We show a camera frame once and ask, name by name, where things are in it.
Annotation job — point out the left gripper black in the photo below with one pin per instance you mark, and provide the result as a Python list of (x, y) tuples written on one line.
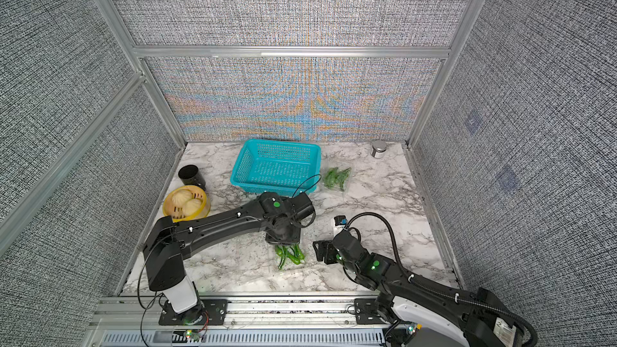
[(275, 240)]

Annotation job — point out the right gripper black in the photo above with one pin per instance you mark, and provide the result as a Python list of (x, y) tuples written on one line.
[(329, 246)]

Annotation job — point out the teal plastic basket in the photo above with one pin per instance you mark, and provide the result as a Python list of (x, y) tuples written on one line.
[(284, 167)]

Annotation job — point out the clear container peppers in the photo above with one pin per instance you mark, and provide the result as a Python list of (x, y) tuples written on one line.
[(341, 166)]

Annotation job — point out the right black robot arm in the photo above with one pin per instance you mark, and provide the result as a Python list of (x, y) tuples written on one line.
[(467, 318)]

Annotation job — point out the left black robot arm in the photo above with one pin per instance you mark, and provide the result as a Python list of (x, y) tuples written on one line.
[(169, 244)]

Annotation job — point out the white bun right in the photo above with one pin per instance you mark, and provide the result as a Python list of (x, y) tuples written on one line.
[(192, 207)]

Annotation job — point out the white bun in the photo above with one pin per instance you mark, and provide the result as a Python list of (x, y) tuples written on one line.
[(192, 207), (181, 197)]

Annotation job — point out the yellow steamer basket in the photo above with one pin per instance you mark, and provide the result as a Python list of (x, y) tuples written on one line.
[(176, 213)]

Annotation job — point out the black cup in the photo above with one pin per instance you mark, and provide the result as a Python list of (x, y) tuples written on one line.
[(190, 175)]

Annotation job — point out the white bun left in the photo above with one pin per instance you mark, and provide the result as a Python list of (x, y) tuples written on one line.
[(181, 197)]

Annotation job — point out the small metal tin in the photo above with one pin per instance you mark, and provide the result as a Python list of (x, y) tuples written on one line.
[(378, 148)]

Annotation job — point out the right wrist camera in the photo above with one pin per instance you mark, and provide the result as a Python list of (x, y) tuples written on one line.
[(339, 223)]

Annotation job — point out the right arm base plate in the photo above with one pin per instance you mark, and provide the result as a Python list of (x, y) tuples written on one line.
[(371, 312)]

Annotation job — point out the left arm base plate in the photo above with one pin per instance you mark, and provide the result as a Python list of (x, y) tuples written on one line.
[(193, 312)]

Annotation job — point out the front aluminium rail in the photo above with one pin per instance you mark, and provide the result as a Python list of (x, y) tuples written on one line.
[(246, 319)]

